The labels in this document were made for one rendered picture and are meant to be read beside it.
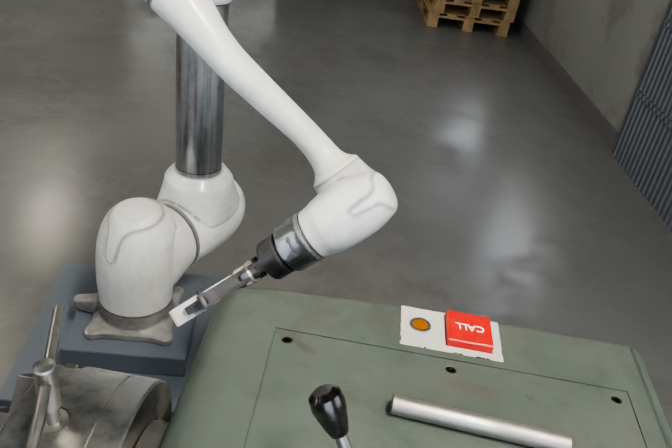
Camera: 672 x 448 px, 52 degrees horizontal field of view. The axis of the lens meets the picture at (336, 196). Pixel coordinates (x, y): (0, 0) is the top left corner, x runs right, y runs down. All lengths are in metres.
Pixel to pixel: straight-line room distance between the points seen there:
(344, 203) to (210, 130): 0.45
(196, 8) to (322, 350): 0.60
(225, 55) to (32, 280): 1.98
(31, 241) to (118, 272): 1.81
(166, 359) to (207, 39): 0.67
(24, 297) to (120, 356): 1.45
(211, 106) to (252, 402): 0.77
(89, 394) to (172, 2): 0.63
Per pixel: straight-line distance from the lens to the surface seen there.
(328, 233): 1.12
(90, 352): 1.52
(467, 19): 6.85
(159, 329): 1.52
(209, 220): 1.52
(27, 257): 3.13
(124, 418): 0.81
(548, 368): 0.95
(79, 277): 1.78
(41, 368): 0.76
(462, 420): 0.81
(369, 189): 1.10
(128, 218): 1.41
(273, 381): 0.83
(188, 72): 1.41
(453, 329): 0.93
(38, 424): 0.73
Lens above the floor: 1.85
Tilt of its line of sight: 31 degrees down
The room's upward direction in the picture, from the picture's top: 10 degrees clockwise
